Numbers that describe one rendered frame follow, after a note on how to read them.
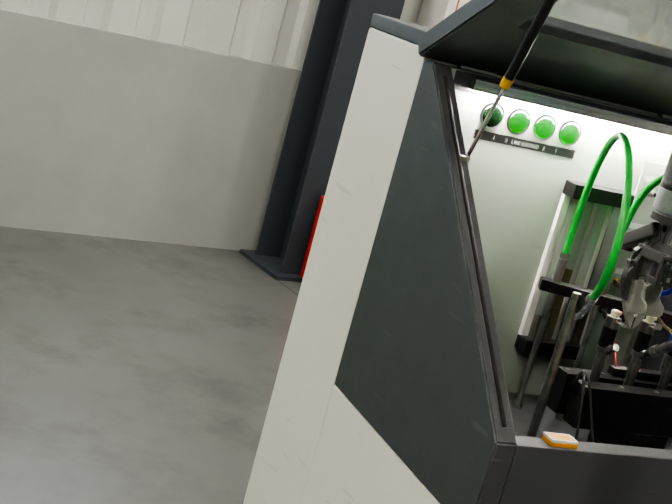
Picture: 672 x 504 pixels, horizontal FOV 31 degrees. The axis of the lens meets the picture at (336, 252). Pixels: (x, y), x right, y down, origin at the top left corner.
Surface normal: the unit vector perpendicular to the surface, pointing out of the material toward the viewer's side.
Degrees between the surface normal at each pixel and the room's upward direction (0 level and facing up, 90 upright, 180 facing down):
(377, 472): 90
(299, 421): 90
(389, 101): 90
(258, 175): 90
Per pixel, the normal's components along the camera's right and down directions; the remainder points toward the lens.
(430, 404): -0.90, -0.14
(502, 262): 0.36, 0.31
